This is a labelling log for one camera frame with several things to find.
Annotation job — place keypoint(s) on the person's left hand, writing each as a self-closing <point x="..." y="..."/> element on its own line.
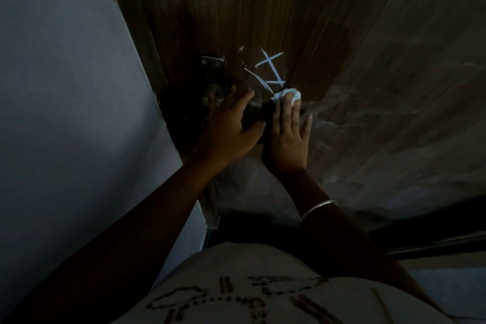
<point x="224" y="130"/>

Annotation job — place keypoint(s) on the person's right hand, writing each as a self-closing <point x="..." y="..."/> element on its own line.
<point x="287" y="141"/>

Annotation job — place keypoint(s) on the person's right middle finger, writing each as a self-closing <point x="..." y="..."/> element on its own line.
<point x="290" y="111"/>

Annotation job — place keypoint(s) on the person's left thumb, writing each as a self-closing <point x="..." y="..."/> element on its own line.
<point x="253" y="129"/>

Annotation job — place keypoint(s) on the person's right little finger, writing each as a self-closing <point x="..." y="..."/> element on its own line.
<point x="308" y="126"/>

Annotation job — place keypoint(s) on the white wiping cloth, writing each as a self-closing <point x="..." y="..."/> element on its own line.
<point x="283" y="93"/>

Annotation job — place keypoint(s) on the person's left forearm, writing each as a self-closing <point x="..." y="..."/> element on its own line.
<point x="133" y="232"/>

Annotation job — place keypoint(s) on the person's right forearm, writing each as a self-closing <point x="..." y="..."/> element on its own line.
<point x="341" y="236"/>

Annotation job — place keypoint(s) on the metal door lock plate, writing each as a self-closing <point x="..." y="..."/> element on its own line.
<point x="213" y="69"/>

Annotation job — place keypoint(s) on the silver bangle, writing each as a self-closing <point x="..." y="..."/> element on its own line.
<point x="319" y="208"/>

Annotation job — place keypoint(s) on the brown wooden door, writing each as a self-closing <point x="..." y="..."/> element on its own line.
<point x="341" y="12"/>

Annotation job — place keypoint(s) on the white printed shirt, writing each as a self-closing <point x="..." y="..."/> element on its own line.
<point x="258" y="289"/>

